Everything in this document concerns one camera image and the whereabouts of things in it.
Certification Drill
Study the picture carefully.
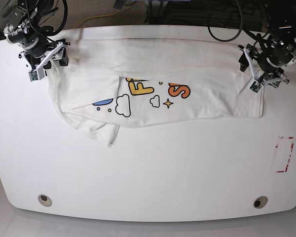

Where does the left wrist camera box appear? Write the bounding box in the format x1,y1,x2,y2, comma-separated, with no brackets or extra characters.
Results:
248,79,263,94

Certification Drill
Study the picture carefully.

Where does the red tape rectangle marking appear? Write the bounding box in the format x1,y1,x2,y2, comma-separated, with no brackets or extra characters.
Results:
274,136,295,173

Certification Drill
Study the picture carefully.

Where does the left table grommet hole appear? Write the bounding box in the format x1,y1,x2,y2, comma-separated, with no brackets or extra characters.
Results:
38,195,52,207

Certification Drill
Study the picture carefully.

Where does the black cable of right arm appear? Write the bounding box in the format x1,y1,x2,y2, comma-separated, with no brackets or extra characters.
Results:
29,0,69,42

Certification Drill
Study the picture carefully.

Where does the right table grommet hole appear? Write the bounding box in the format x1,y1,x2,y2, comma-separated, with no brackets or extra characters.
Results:
253,196,268,209

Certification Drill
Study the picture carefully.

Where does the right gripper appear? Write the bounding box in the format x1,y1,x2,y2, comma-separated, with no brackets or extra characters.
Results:
18,39,71,74

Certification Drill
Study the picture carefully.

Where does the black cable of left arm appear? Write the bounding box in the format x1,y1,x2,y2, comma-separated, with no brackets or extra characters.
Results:
207,0,269,46

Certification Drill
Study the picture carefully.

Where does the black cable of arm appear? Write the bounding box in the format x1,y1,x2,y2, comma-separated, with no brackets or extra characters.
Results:
207,0,269,46
29,0,69,42

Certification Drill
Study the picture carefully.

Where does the table grommet hole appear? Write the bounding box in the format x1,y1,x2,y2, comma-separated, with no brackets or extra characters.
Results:
38,195,52,207
253,196,268,209

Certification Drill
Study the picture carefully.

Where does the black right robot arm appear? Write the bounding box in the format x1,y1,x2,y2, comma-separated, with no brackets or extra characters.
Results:
3,0,70,81

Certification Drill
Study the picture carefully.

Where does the white printed T-shirt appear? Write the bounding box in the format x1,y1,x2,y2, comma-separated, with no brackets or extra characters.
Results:
47,39,263,145

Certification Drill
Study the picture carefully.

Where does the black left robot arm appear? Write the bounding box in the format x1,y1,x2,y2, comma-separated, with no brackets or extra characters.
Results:
238,0,296,93

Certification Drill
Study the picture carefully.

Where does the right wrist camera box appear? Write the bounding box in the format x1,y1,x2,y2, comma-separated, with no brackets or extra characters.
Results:
29,68,46,81

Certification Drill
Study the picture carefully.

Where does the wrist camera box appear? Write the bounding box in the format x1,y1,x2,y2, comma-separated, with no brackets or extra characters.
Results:
248,79,263,94
29,68,46,81

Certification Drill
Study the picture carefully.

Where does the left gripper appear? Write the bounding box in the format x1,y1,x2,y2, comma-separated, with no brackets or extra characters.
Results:
238,41,296,87

